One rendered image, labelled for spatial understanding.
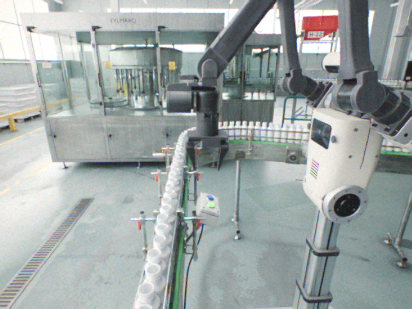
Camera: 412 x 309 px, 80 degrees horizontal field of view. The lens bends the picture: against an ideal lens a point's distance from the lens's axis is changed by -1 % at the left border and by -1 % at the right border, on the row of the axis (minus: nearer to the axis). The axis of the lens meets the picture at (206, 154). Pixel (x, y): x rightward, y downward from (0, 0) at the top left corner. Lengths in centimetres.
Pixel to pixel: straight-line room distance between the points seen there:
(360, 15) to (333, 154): 42
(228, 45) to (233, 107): 536
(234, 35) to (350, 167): 59
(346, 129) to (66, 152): 427
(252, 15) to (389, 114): 42
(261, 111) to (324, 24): 267
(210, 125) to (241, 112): 540
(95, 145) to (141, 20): 203
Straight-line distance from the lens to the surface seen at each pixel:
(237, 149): 235
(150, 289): 70
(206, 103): 59
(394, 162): 254
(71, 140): 456
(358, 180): 101
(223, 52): 60
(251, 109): 602
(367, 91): 71
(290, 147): 223
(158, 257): 75
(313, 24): 735
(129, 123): 415
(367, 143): 95
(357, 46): 73
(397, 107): 77
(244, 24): 62
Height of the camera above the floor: 166
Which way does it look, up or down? 20 degrees down
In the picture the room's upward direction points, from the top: straight up
